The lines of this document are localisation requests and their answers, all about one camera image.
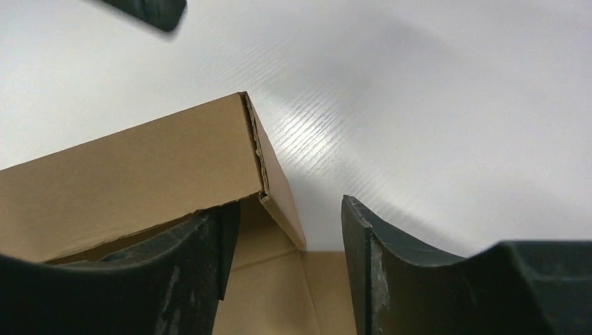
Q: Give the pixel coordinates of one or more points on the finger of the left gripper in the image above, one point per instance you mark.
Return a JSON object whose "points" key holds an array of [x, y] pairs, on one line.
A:
{"points": [[164, 15]]}

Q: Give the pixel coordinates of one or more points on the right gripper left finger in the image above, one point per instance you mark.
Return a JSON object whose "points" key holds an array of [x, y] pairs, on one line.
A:
{"points": [[170, 283]]}

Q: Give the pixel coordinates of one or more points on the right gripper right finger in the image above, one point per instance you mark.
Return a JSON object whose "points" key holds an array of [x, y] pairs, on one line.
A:
{"points": [[402, 285]]}

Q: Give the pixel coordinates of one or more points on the brown cardboard box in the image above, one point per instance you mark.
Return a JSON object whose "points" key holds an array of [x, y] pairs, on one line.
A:
{"points": [[86, 202]]}

